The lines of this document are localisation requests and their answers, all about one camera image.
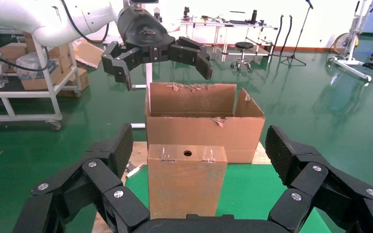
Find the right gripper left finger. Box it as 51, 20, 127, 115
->
13, 123, 150, 233

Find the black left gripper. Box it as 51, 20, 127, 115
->
101, 6, 214, 91

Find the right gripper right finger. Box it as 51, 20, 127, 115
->
265, 125, 373, 233

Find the small brown cardboard box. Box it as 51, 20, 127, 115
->
147, 144, 228, 220

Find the flat cardboard sheet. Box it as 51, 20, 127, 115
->
72, 38, 105, 70

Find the large open cardboard carton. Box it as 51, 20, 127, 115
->
145, 83, 266, 164

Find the silver metal clip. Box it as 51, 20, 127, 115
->
125, 163, 145, 180

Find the white folding table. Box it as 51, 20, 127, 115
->
180, 17, 279, 62

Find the black round stool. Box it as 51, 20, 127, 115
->
230, 42, 254, 72

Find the white wheeled cart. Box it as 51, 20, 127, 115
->
0, 24, 82, 131

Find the clear plastic bag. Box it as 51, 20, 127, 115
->
14, 51, 58, 81

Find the black tripod stand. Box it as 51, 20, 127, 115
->
281, 0, 315, 67

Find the black gooseneck stand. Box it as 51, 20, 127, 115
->
283, 15, 294, 56
271, 14, 285, 58

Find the white metal stand frame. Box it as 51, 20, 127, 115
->
130, 63, 153, 129

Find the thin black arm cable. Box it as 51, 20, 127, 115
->
59, 0, 110, 44

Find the thick black cable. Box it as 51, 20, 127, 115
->
0, 47, 51, 72

